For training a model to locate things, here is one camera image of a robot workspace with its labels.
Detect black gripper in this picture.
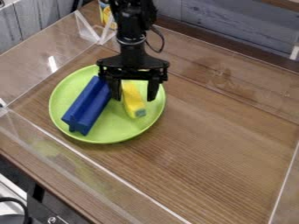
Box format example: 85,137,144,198
96,54,170,102

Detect yellow toy banana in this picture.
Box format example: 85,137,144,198
122,80,146,118

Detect blue star-shaped block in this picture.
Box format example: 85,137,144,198
61,76,111,136

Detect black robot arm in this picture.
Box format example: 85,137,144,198
97,0,170,102

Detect green plate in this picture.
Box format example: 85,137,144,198
49,65,166,144

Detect yellow blue tin can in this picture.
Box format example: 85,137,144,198
97,0,118,30

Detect clear acrylic corner bracket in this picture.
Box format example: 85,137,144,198
75,10,116,46

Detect clear acrylic tray wall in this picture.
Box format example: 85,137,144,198
0,16,299,224

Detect black cable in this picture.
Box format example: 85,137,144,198
0,197,31,224

